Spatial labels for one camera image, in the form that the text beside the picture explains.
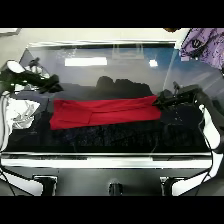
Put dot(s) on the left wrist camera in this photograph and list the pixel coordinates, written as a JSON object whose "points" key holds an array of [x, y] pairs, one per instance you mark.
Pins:
{"points": [[33, 62]]}

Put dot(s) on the red garment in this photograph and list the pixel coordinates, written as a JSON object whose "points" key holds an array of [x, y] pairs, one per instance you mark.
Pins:
{"points": [[106, 112]]}

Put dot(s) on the silver frame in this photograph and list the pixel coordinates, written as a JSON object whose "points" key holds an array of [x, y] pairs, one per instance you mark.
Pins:
{"points": [[106, 162]]}

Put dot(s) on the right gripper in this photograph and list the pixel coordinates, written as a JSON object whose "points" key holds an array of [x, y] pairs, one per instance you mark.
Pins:
{"points": [[166, 100]]}

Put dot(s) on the purple printed garment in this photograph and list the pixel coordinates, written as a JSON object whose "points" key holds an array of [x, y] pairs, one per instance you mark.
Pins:
{"points": [[206, 43]]}

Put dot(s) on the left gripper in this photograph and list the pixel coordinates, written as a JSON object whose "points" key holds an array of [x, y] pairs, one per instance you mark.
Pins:
{"points": [[50, 85]]}

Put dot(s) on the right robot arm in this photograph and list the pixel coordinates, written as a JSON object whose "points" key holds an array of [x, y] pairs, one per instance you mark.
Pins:
{"points": [[211, 125]]}

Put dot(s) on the white garment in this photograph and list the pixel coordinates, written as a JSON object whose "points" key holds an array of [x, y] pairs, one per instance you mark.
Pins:
{"points": [[40, 71], [22, 113]]}

